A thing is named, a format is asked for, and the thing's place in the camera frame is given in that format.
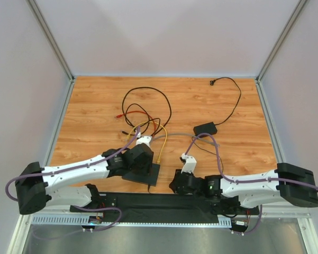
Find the black network switch box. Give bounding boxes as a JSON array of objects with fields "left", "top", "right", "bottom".
[{"left": 122, "top": 164, "right": 160, "bottom": 186}]

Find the thin black DC cable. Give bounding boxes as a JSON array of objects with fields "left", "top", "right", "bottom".
[{"left": 147, "top": 135, "right": 223, "bottom": 194}]

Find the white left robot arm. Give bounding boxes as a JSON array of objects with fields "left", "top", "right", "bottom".
[{"left": 14, "top": 143, "right": 160, "bottom": 215}]

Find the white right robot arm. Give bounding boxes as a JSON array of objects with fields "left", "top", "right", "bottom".
[{"left": 169, "top": 162, "right": 318, "bottom": 208}]

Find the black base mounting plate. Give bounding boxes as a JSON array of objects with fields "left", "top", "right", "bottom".
[{"left": 84, "top": 193, "right": 259, "bottom": 222}]

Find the black power adapter brick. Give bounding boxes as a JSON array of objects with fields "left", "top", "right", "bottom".
[{"left": 193, "top": 122, "right": 217, "bottom": 138}]

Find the yellow ethernet cable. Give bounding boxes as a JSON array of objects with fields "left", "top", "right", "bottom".
[{"left": 125, "top": 121, "right": 168, "bottom": 164}]

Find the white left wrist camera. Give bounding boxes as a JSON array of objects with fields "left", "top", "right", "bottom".
[{"left": 136, "top": 135, "right": 152, "bottom": 148}]

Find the black ethernet cable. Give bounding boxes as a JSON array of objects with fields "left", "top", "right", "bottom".
[{"left": 123, "top": 103, "right": 162, "bottom": 133}]

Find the red ethernet cable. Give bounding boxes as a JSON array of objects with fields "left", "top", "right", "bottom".
[{"left": 114, "top": 111, "right": 162, "bottom": 135}]

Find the grey ethernet cable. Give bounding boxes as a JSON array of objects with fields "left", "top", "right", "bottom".
[{"left": 151, "top": 132, "right": 222, "bottom": 148}]

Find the black cable teal plug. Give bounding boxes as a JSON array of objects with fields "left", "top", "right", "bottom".
[{"left": 120, "top": 86, "right": 172, "bottom": 135}]

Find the grey slotted cable duct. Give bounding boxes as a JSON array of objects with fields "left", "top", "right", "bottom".
[{"left": 31, "top": 214, "right": 232, "bottom": 228}]

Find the aluminium front frame rail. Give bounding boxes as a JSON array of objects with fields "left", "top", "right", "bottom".
[{"left": 21, "top": 192, "right": 311, "bottom": 219}]

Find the black mains power cord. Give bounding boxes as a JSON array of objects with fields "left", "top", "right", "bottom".
[{"left": 207, "top": 77, "right": 242, "bottom": 126}]

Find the aluminium left frame post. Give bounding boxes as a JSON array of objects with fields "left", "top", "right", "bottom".
[{"left": 26, "top": 0, "right": 75, "bottom": 80}]

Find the aluminium frame post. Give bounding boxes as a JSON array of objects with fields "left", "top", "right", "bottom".
[
  {"left": 256, "top": 0, "right": 308, "bottom": 81},
  {"left": 26, "top": 0, "right": 75, "bottom": 80}
]

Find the aluminium right frame post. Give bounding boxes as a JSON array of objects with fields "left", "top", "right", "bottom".
[{"left": 256, "top": 0, "right": 308, "bottom": 81}]

